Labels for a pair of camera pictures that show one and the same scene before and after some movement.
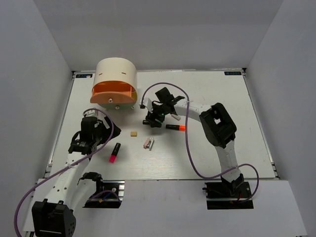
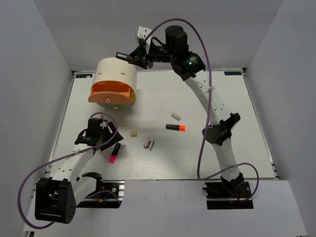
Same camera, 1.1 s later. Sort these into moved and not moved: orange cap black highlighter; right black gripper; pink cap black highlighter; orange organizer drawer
Moved: right black gripper
Not moved: orange cap black highlighter; orange organizer drawer; pink cap black highlighter
